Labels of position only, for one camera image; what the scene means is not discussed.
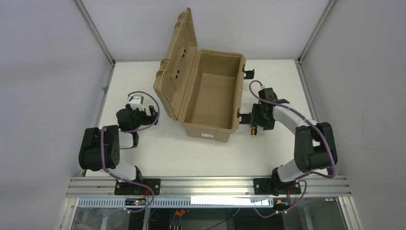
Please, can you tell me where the white perforated cable duct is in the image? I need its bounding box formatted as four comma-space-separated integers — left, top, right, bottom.
78, 195, 274, 208

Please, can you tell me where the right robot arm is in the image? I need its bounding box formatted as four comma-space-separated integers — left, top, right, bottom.
237, 88, 338, 196

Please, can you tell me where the aluminium mounting rail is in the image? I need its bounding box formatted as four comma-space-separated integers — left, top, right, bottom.
66, 176, 352, 198

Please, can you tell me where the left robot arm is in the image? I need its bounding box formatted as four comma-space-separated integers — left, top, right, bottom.
79, 104, 159, 184

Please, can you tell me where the black upper case latch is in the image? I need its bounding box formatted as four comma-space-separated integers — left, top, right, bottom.
242, 68, 255, 80

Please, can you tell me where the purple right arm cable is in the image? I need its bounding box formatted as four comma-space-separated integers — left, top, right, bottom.
248, 80, 338, 219

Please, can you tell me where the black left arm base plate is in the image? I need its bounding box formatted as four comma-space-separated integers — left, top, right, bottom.
114, 179, 161, 196

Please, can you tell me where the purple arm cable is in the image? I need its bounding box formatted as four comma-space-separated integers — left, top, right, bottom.
76, 91, 161, 223
248, 80, 338, 219

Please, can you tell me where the black yellow screwdriver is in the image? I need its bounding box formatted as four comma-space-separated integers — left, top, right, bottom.
251, 125, 258, 137

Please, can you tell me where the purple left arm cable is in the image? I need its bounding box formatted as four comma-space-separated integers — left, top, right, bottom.
76, 91, 161, 223

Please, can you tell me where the tan plastic tool case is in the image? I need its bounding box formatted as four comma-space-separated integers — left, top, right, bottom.
153, 8, 246, 142

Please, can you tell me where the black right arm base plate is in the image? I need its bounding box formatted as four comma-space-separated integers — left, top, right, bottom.
253, 178, 302, 196

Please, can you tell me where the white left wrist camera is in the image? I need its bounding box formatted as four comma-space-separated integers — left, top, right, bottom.
128, 94, 144, 111

